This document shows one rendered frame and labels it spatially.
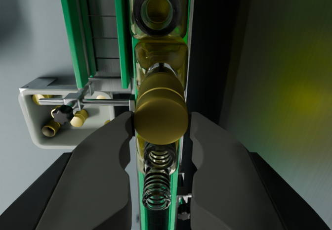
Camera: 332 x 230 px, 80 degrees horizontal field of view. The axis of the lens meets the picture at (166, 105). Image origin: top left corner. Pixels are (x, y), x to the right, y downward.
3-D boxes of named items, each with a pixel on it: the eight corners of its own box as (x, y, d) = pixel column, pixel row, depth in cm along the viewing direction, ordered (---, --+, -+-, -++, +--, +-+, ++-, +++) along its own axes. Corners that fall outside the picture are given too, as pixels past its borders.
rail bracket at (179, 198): (198, 175, 55) (208, 222, 43) (173, 175, 55) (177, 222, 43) (199, 164, 53) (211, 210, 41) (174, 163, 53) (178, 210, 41)
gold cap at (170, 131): (182, 113, 17) (188, 147, 13) (140, 113, 17) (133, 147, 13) (185, 71, 15) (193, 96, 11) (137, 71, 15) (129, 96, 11)
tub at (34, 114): (123, 131, 63) (117, 150, 55) (50, 130, 62) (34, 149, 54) (118, 78, 55) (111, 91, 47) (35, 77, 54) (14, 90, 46)
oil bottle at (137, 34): (175, 23, 37) (189, 45, 18) (144, 23, 37) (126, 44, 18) (176, -12, 34) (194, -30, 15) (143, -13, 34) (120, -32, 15)
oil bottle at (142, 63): (175, 55, 40) (188, 104, 20) (146, 55, 39) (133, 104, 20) (176, 24, 37) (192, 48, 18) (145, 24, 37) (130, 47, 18)
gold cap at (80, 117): (76, 119, 58) (70, 127, 54) (75, 108, 57) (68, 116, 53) (89, 119, 59) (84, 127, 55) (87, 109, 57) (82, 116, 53)
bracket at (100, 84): (135, 82, 49) (131, 94, 43) (96, 82, 49) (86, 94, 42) (134, 69, 47) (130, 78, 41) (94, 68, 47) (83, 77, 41)
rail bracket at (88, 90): (140, 94, 43) (132, 126, 32) (60, 93, 42) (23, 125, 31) (139, 81, 41) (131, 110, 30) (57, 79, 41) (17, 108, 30)
